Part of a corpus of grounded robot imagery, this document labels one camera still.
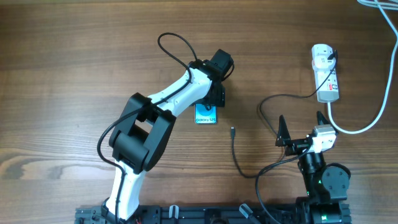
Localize white power strip cord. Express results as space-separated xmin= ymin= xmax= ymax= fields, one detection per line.
xmin=326 ymin=0 xmax=398 ymax=135

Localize white cables at corner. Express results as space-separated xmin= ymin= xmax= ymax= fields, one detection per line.
xmin=356 ymin=0 xmax=398 ymax=12

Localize white power strip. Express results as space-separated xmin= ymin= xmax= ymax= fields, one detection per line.
xmin=312 ymin=44 xmax=340 ymax=103

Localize black USB charging cable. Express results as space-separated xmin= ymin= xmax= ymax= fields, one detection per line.
xmin=231 ymin=50 xmax=339 ymax=179

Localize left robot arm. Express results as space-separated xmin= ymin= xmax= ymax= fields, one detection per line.
xmin=97 ymin=59 xmax=234 ymax=223

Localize white USB wall charger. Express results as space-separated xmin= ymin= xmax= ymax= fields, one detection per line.
xmin=312 ymin=54 xmax=335 ymax=72

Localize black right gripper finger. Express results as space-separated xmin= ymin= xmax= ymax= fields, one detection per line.
xmin=275 ymin=115 xmax=292 ymax=147
xmin=317 ymin=111 xmax=330 ymax=125

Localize Galaxy S25 smartphone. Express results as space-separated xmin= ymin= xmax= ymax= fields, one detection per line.
xmin=195 ymin=104 xmax=217 ymax=124

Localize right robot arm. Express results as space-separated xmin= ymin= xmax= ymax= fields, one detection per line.
xmin=275 ymin=112 xmax=352 ymax=224

